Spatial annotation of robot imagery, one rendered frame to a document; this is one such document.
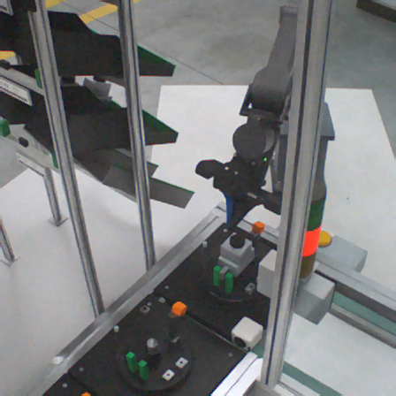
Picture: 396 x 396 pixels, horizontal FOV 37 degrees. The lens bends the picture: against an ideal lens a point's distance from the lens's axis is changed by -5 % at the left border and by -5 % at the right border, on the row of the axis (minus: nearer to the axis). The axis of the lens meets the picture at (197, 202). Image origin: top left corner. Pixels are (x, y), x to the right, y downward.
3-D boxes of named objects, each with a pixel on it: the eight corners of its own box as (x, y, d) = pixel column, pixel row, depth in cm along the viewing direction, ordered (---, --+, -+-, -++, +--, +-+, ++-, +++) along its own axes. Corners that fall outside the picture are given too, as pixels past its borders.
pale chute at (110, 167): (148, 180, 146) (157, 164, 146) (185, 209, 139) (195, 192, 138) (65, 153, 123) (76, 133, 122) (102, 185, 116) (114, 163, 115)
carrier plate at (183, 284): (223, 227, 140) (223, 221, 138) (313, 276, 129) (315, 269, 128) (154, 294, 127) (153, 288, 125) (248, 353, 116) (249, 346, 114)
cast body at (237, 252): (236, 248, 125) (237, 224, 120) (255, 258, 123) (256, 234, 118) (211, 274, 121) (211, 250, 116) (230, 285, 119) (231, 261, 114)
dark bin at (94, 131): (136, 116, 131) (146, 85, 128) (176, 143, 124) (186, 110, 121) (26, 123, 111) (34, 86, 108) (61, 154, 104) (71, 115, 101)
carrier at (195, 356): (148, 299, 126) (143, 259, 117) (245, 358, 115) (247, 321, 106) (68, 376, 112) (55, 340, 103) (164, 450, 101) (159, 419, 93)
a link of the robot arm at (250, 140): (253, 83, 108) (235, 84, 97) (297, 92, 106) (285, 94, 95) (242, 144, 111) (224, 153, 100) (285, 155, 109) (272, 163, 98)
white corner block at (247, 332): (243, 326, 120) (244, 315, 117) (262, 338, 118) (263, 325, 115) (230, 342, 118) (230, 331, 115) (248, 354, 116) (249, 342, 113)
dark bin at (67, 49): (131, 53, 120) (140, 19, 117) (172, 77, 113) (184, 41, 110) (9, 49, 100) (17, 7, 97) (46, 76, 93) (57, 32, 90)
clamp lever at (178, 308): (171, 331, 114) (178, 300, 111) (179, 337, 113) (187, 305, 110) (159, 339, 111) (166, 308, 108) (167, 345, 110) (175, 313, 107)
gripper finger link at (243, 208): (249, 193, 113) (233, 196, 108) (266, 201, 112) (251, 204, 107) (238, 227, 116) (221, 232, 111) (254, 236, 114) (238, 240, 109)
